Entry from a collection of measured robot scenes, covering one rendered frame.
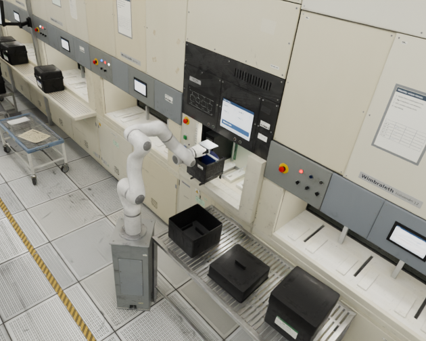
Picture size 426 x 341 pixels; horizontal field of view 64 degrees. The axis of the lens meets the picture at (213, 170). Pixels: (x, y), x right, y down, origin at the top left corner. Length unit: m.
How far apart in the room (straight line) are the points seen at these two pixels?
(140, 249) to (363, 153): 1.58
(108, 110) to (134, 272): 2.00
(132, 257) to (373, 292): 1.62
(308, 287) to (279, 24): 1.46
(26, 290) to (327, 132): 2.69
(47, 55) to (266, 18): 3.70
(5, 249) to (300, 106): 2.95
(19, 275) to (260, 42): 2.75
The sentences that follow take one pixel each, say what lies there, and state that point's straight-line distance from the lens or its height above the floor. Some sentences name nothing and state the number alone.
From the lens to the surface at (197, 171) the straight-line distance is 2.66.
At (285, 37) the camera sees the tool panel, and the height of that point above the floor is 2.17.
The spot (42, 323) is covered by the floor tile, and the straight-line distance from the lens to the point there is 3.19.
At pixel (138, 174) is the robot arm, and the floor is 1.28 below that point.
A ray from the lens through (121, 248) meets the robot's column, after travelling 2.57.
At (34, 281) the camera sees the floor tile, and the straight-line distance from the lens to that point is 3.46.
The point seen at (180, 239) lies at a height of 0.85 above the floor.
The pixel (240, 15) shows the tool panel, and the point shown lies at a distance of 2.23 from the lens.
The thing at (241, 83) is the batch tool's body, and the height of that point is 1.83.
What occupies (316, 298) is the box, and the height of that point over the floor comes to 1.01.
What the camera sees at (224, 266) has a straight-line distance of 2.27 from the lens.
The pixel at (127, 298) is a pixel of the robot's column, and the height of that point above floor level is 0.14.
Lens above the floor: 2.58
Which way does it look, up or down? 34 degrees down
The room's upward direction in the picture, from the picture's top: 7 degrees clockwise
